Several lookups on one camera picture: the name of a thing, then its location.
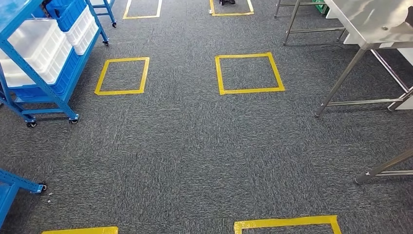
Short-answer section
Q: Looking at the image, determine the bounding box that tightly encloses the blue wheeled shelf rack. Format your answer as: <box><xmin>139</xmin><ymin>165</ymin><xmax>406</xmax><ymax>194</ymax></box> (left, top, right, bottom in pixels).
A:
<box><xmin>0</xmin><ymin>0</ymin><xmax>111</xmax><ymax>128</ymax></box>
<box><xmin>89</xmin><ymin>0</ymin><xmax>117</xmax><ymax>28</ymax></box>

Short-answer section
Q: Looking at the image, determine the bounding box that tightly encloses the stainless steel workbench table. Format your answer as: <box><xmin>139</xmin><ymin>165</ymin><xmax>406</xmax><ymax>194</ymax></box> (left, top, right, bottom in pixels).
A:
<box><xmin>353</xmin><ymin>150</ymin><xmax>413</xmax><ymax>185</ymax></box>

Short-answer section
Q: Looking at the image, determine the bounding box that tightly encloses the blue metal shelf rack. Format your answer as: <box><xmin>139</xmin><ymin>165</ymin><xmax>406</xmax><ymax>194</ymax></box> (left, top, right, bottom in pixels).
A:
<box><xmin>0</xmin><ymin>168</ymin><xmax>48</xmax><ymax>227</ymax></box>

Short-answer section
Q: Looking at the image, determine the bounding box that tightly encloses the white plastic bin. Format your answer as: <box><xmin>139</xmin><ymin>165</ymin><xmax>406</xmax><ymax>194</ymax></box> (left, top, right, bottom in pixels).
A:
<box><xmin>64</xmin><ymin>6</ymin><xmax>95</xmax><ymax>46</ymax></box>
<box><xmin>73</xmin><ymin>20</ymin><xmax>99</xmax><ymax>56</ymax></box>
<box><xmin>0</xmin><ymin>19</ymin><xmax>73</xmax><ymax>88</ymax></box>

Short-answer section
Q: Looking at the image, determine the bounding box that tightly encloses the yellow floor tape square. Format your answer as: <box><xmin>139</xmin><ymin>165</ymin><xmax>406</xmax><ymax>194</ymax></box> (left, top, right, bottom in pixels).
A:
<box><xmin>41</xmin><ymin>226</ymin><xmax>119</xmax><ymax>234</ymax></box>

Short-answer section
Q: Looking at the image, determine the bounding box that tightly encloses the stainless steel side table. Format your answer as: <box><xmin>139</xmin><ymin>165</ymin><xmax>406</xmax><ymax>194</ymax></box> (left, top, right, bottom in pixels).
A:
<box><xmin>314</xmin><ymin>0</ymin><xmax>413</xmax><ymax>117</ymax></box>

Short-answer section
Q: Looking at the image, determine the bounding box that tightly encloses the stainless steel table frame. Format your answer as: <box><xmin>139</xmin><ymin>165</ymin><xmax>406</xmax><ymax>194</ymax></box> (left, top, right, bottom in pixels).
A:
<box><xmin>274</xmin><ymin>0</ymin><xmax>347</xmax><ymax>46</ymax></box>

